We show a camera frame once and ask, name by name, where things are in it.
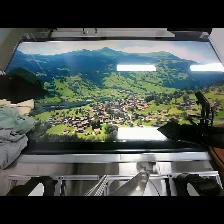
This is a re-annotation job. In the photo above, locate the cream garment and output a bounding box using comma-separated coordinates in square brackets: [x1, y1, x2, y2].
[0, 98, 36, 116]

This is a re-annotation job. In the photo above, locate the pale green garment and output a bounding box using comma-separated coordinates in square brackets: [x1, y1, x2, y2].
[0, 106, 36, 135]

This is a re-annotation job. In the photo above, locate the grey garment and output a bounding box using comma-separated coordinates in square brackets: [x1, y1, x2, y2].
[0, 127, 30, 170]

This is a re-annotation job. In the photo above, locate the orange-brown garment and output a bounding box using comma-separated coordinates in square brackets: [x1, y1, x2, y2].
[207, 146, 224, 182]

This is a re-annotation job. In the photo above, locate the silver frame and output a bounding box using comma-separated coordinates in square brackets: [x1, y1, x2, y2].
[6, 151, 224, 197]

